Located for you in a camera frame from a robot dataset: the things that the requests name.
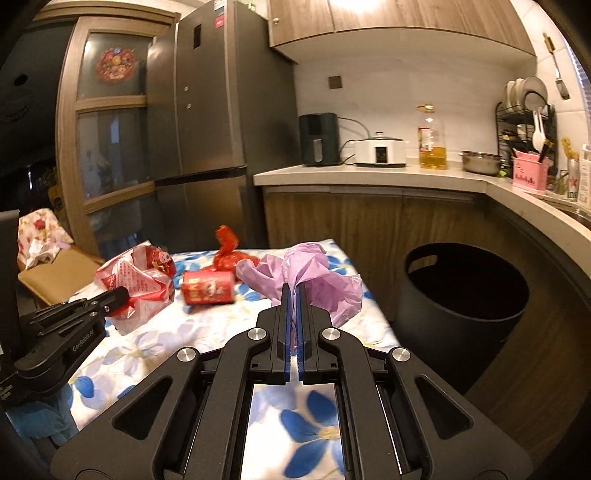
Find window blinds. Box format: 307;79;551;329
573;46;591;121

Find floral tablecloth table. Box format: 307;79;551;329
60;239;402;480

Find cooking oil bottle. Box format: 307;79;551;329
417;105;448;171

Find red white snack packet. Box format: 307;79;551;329
95;244;177;321

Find wooden chair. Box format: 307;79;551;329
17;249;107;308

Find pink utensil holder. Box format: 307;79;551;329
512;156;552;192

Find white plastic spoon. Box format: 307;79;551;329
532;110;546;153

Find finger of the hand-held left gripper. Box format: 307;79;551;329
21;286;131;344

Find person's left hand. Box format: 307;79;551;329
9;383;79;446

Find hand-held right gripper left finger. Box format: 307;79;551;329
51;284;293;480

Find red paper cup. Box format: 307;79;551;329
181;270;236;305

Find black trash bin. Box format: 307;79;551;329
392;242;530;393

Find red door decoration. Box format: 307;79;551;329
95;46;137;84

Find beer can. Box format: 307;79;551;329
566;157;581;201

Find black dish rack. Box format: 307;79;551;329
495;85;555;169

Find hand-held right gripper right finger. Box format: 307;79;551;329
298;284;536;480

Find wooden wall cabinet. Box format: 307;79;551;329
268;0;536;70

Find wooden glass door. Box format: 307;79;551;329
55;14;181;259

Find white plastic bottle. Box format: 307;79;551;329
579;144;591;206

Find red plastic bag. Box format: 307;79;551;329
213;224;262;273

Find dark grey refrigerator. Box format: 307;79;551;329
148;0;301;252

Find steel sink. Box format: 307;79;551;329
545;194;591;217

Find black air fryer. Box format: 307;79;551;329
298;113;340;167

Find purple plastic bag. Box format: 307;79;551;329
236;241;363;330

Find black power cable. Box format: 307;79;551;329
339;117;370;164

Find red floral cloth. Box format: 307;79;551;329
17;208;75;271

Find white electric cooker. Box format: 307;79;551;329
355;132;407;168

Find hanging metal spatula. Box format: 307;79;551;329
542;33;571;100

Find steel bowl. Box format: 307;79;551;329
461;150;504;175

